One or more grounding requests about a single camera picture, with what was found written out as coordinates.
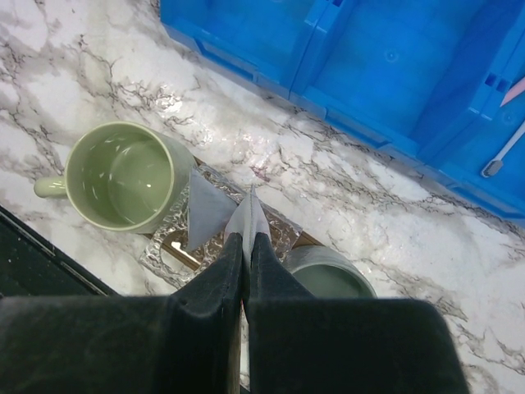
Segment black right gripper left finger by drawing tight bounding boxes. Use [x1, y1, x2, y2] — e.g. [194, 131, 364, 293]
[1, 233, 243, 393]

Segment blue plastic divided bin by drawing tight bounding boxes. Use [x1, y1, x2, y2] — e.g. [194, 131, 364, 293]
[160, 1, 524, 225]

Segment pink toothbrush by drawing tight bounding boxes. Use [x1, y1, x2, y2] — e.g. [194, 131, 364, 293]
[500, 77, 525, 107]

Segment toothpaste tube red cap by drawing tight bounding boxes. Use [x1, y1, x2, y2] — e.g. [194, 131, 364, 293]
[224, 186, 270, 259]

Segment toothpaste tube green cap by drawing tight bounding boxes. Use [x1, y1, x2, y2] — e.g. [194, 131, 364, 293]
[186, 169, 237, 251]

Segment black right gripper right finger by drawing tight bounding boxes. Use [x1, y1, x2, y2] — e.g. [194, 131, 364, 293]
[248, 233, 468, 393]

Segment black metal base rail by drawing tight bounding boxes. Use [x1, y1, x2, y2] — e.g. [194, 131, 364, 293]
[1, 208, 116, 298]

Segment white toothbrush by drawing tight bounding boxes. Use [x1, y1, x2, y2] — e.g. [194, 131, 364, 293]
[481, 122, 525, 178]

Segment grey ceramic mug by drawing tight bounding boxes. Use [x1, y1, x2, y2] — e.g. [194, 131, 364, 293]
[283, 245, 377, 299]

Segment light green ceramic mug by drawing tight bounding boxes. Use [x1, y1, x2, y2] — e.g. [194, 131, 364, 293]
[34, 121, 197, 234]

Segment oval wooden tray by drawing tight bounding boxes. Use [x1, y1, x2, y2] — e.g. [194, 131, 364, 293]
[162, 159, 321, 270]

